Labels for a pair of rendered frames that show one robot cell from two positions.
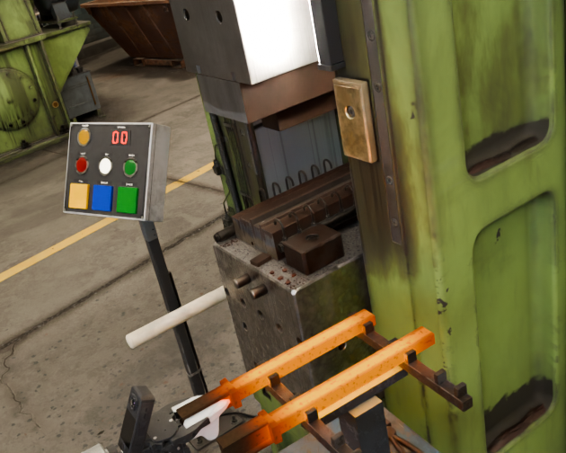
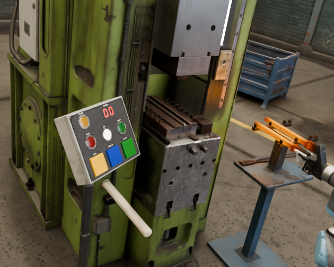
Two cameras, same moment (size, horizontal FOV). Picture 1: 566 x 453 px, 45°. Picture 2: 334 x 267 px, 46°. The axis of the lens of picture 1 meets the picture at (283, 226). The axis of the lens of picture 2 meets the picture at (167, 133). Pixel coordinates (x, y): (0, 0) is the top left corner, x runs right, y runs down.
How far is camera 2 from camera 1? 2.72 m
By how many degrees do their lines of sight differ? 86
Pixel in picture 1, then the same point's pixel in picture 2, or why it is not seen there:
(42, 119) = not seen: outside the picture
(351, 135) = (221, 70)
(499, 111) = not seen: hidden behind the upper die
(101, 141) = (96, 119)
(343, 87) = (225, 53)
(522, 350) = not seen: hidden behind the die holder
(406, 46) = (246, 36)
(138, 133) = (117, 105)
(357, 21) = (234, 29)
